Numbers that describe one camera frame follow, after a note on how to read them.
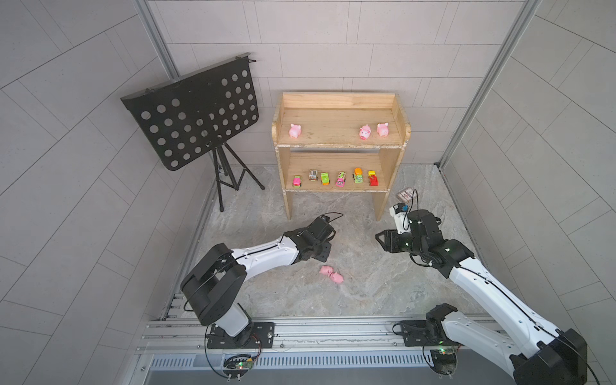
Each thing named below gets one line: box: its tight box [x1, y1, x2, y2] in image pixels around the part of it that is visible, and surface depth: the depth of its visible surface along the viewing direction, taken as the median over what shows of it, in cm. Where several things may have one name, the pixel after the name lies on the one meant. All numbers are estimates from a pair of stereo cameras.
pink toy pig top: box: [288, 123, 302, 139], surface depth 70 cm
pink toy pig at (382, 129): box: [376, 122, 390, 137], surface depth 71 cm
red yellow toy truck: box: [368, 170, 380, 187], surface depth 85 cm
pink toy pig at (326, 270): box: [319, 265, 334, 277], surface depth 84 cm
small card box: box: [396, 187, 417, 203], surface depth 106 cm
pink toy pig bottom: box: [329, 271, 345, 284], surface depth 83 cm
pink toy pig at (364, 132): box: [358, 124, 372, 141], surface depth 69 cm
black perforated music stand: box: [120, 52, 266, 212], surface depth 74 cm
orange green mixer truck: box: [352, 167, 364, 184], surface depth 86 cm
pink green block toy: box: [335, 170, 347, 188], surface depth 84 cm
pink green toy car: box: [291, 174, 303, 189], surface depth 84 cm
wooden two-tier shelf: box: [271, 92, 412, 221], surface depth 78 cm
